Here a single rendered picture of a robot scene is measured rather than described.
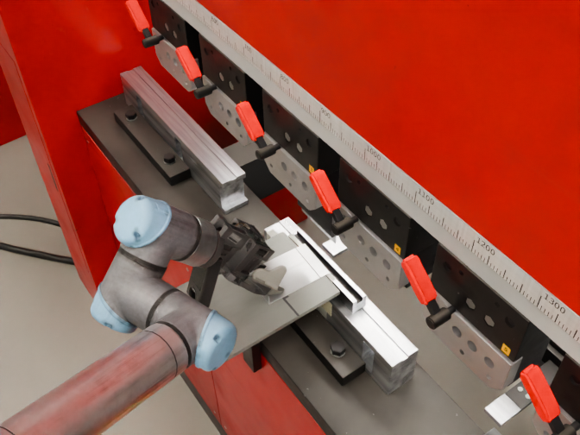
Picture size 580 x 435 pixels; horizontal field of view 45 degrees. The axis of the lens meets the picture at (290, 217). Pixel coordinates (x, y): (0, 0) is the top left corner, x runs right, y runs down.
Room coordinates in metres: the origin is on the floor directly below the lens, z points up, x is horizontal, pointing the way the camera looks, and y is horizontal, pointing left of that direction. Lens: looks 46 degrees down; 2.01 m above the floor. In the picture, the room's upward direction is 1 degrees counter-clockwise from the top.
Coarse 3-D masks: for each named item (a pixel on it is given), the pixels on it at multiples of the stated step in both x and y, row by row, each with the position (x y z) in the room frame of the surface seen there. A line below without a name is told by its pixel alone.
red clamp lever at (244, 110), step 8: (240, 104) 0.91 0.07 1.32; (248, 104) 0.91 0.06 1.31; (240, 112) 0.90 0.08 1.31; (248, 112) 0.90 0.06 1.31; (248, 120) 0.89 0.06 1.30; (256, 120) 0.89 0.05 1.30; (248, 128) 0.88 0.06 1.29; (256, 128) 0.88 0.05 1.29; (256, 136) 0.87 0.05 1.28; (264, 144) 0.86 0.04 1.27; (272, 144) 0.87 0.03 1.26; (256, 152) 0.85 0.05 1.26; (264, 152) 0.85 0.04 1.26; (272, 152) 0.85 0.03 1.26
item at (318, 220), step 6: (300, 204) 0.88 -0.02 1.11; (306, 210) 0.87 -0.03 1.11; (312, 210) 0.85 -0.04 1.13; (318, 210) 0.84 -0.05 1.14; (324, 210) 0.83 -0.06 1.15; (312, 216) 0.85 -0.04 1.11; (318, 216) 0.84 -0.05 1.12; (324, 216) 0.83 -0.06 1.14; (330, 216) 0.81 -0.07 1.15; (318, 222) 0.84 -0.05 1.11; (324, 222) 0.83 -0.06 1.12; (330, 222) 0.81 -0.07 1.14; (324, 228) 0.83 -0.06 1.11; (330, 228) 0.81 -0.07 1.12; (330, 234) 0.81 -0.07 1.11; (336, 240) 0.81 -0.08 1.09
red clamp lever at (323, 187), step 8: (312, 176) 0.74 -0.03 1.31; (320, 176) 0.74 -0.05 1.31; (312, 184) 0.73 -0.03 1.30; (320, 184) 0.73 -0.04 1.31; (328, 184) 0.73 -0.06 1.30; (320, 192) 0.72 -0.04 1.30; (328, 192) 0.72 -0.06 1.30; (320, 200) 0.72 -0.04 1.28; (328, 200) 0.71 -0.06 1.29; (336, 200) 0.71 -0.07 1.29; (328, 208) 0.70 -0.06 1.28; (336, 208) 0.71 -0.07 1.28; (336, 216) 0.70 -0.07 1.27; (336, 224) 0.69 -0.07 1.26; (344, 224) 0.69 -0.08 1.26; (352, 224) 0.69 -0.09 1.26; (336, 232) 0.68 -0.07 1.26
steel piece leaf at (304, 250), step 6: (300, 246) 0.88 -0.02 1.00; (306, 246) 0.88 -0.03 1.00; (300, 252) 0.86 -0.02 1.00; (306, 252) 0.86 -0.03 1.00; (306, 258) 0.85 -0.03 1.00; (312, 258) 0.85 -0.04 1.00; (312, 264) 0.83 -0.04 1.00; (318, 264) 0.83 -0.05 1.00; (318, 270) 0.82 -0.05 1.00; (324, 270) 0.82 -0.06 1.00
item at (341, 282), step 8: (304, 232) 0.91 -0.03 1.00; (304, 240) 0.90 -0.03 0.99; (312, 248) 0.88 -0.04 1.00; (320, 256) 0.86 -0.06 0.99; (328, 256) 0.85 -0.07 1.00; (328, 264) 0.84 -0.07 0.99; (336, 264) 0.83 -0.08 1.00; (336, 272) 0.82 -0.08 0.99; (336, 280) 0.80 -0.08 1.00; (344, 280) 0.80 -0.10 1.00; (344, 288) 0.78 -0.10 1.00; (352, 288) 0.78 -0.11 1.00; (344, 296) 0.76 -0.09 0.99; (352, 296) 0.76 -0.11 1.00; (360, 296) 0.76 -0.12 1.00; (344, 304) 0.76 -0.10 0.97; (352, 304) 0.74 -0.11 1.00; (360, 304) 0.75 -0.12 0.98; (352, 312) 0.74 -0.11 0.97
